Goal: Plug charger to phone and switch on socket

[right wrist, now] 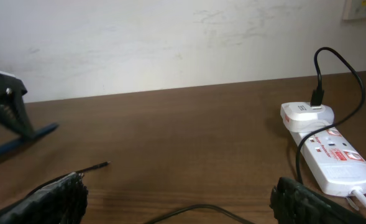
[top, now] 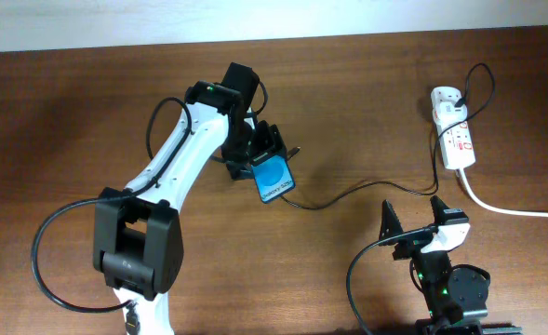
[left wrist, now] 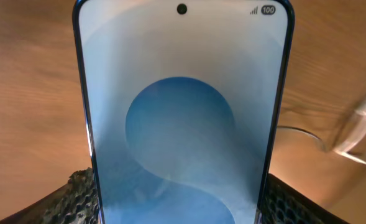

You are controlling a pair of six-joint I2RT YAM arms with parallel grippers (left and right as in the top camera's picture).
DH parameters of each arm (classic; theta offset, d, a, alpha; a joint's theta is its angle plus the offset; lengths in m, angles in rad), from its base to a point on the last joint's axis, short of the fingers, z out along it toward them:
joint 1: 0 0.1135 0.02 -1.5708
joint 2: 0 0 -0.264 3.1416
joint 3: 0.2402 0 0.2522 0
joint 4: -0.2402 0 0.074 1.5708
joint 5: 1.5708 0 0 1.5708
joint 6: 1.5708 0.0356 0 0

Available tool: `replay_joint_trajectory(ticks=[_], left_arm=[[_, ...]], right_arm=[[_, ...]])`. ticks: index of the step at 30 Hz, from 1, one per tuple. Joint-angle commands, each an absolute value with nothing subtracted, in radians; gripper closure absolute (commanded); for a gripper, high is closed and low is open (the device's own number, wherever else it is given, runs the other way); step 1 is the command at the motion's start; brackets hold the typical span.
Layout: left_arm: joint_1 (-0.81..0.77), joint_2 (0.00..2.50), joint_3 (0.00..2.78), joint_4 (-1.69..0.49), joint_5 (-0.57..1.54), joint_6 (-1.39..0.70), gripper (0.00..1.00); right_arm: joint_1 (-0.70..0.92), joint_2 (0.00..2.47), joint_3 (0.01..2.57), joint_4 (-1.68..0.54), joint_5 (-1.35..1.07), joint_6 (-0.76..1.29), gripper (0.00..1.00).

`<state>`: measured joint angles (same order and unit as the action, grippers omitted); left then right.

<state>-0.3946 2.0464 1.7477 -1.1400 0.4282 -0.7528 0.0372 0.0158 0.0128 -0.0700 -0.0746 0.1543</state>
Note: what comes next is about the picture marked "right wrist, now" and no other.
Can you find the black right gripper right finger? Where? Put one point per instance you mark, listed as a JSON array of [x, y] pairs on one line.
[[293, 203]]

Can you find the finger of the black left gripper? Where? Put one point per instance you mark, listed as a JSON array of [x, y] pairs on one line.
[[13, 115]]

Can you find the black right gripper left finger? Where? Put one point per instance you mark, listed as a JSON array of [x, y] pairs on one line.
[[61, 201]]

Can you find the blue screen smartphone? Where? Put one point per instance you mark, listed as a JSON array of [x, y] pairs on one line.
[[14, 144]]

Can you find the white USB charger adapter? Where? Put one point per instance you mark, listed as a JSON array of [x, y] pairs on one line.
[[301, 117]]

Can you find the white power strip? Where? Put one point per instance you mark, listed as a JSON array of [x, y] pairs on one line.
[[337, 167]]

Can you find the wall panel with yellow label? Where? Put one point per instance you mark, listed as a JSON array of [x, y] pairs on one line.
[[354, 9]]

